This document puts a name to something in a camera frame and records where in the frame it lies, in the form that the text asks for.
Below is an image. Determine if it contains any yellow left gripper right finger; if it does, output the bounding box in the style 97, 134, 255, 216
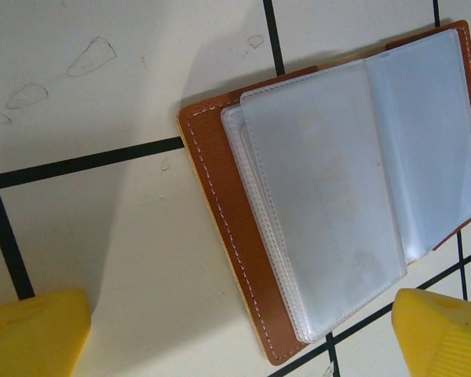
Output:
391, 287, 471, 377

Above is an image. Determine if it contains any brown leather card holder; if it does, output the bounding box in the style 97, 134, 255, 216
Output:
175, 18, 471, 367

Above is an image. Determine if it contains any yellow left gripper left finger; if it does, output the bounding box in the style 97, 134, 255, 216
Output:
0, 289, 93, 377

